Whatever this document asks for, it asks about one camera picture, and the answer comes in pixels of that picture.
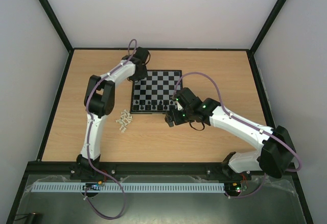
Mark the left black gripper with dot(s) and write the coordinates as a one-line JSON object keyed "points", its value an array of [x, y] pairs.
{"points": [[145, 74]]}

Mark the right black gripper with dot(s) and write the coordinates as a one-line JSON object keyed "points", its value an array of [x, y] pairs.
{"points": [[171, 117]]}

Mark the black grey chessboard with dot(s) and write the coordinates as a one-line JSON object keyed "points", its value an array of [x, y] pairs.
{"points": [[159, 85]]}

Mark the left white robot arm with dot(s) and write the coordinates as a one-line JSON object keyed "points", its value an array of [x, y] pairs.
{"points": [[99, 103]]}

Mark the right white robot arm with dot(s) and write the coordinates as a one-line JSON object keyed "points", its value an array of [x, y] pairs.
{"points": [[274, 149]]}

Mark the pile of white chess pieces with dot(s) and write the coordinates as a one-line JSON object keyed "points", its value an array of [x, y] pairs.
{"points": [[125, 119]]}

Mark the light blue cable duct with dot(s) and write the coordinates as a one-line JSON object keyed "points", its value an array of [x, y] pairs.
{"points": [[129, 187]]}

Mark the black frame post left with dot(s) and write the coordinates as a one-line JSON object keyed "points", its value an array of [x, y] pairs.
{"points": [[56, 24]]}

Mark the black frame post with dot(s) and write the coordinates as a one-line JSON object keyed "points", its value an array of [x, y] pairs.
{"points": [[267, 25], [56, 24]]}

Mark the black aluminium rail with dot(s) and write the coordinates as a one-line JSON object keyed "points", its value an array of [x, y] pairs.
{"points": [[208, 171]]}

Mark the black frame post right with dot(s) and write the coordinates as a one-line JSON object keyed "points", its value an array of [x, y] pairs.
{"points": [[267, 25]]}

